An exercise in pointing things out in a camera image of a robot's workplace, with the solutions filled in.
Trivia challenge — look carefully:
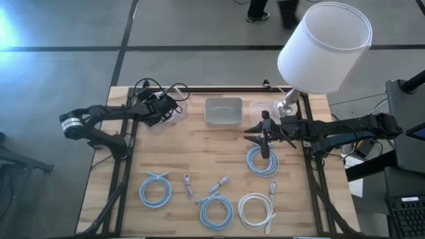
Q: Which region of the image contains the black metal table frame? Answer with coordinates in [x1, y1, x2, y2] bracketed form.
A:
[82, 85, 359, 238]

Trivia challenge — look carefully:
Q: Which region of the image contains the white shade table lamp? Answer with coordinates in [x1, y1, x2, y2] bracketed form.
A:
[277, 1, 373, 118]

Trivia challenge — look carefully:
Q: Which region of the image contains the grey plastic bin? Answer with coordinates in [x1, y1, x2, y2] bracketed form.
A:
[203, 97, 244, 128]

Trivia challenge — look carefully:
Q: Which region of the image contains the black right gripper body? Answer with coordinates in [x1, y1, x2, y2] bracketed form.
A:
[260, 110, 305, 159]

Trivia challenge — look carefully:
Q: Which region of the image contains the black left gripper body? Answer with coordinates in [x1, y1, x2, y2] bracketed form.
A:
[142, 92, 180, 127]

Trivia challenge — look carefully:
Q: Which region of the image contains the black floor stand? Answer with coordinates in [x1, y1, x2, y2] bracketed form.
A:
[0, 131, 54, 230]

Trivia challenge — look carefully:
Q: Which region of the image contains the small lavender USB cable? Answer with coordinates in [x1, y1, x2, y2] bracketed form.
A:
[182, 173, 194, 200]

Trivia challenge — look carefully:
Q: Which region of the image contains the small clear plastic container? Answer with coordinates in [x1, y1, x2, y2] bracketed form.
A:
[248, 99, 283, 125]

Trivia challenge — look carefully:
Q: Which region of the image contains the black keyboard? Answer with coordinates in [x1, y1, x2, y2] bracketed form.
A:
[384, 195, 425, 239]

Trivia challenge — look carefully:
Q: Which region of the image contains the black equipment cart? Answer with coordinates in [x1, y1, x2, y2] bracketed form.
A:
[345, 70, 425, 182]

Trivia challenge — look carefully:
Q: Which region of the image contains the person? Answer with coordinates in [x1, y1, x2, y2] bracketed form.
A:
[246, 0, 300, 30]

